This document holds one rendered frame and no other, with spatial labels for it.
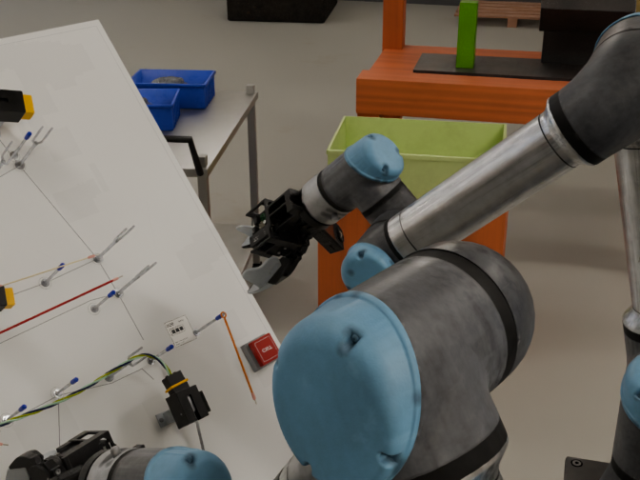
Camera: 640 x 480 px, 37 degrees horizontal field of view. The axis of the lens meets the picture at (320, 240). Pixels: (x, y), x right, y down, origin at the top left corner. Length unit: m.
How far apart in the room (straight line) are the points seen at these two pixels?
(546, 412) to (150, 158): 2.14
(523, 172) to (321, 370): 0.58
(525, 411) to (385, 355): 3.02
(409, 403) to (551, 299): 3.79
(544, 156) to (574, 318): 3.14
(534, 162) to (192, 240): 0.88
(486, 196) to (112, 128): 0.92
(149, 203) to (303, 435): 1.23
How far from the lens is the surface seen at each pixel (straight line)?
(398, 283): 0.64
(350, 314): 0.60
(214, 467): 0.90
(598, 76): 1.11
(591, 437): 3.52
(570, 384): 3.79
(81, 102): 1.87
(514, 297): 0.68
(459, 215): 1.17
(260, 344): 1.78
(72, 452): 1.07
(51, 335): 1.65
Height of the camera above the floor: 2.04
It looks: 25 degrees down
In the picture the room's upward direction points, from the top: straight up
